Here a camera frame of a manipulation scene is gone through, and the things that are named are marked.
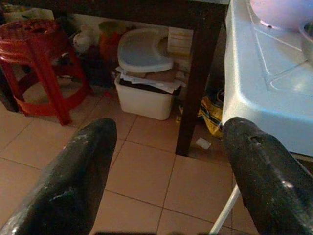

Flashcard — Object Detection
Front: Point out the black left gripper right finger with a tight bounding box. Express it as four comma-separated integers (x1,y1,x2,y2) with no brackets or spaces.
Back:
221,116,313,235

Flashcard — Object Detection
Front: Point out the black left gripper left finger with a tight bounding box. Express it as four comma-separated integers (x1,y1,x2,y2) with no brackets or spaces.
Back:
0,117,117,235

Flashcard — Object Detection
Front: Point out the white paper scrap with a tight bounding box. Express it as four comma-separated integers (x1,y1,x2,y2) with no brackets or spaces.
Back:
196,137,212,150

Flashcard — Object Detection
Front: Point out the yellow plastic bag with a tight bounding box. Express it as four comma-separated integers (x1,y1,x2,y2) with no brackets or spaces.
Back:
198,89,225,138

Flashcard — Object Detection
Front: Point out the white plastic folding table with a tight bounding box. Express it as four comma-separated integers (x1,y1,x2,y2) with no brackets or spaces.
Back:
209,0,313,235

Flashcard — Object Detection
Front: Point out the white plastic storage bin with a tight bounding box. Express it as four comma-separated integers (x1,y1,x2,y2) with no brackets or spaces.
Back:
114,74,176,121

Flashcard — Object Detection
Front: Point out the red plastic stool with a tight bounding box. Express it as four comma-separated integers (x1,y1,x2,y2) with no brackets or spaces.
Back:
0,19,94,126

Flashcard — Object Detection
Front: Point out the stack of papers and cardboard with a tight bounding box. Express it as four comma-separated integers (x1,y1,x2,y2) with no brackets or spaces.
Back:
115,65,186,94

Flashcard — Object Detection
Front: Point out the dark wooden table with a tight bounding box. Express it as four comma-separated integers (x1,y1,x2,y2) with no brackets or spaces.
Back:
11,0,230,157

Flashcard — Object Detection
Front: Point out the white round pot with print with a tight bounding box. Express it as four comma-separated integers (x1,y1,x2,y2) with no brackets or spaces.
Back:
73,29,93,53

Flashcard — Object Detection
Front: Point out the orange and green container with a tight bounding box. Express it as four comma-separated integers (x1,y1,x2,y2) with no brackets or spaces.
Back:
98,21,123,62

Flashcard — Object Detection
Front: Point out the white high chair tray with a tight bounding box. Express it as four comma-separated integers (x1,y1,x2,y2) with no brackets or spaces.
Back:
117,27,174,73

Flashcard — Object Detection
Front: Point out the pink plastic bowl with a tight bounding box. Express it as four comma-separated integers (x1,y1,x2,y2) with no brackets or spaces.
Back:
249,0,313,30

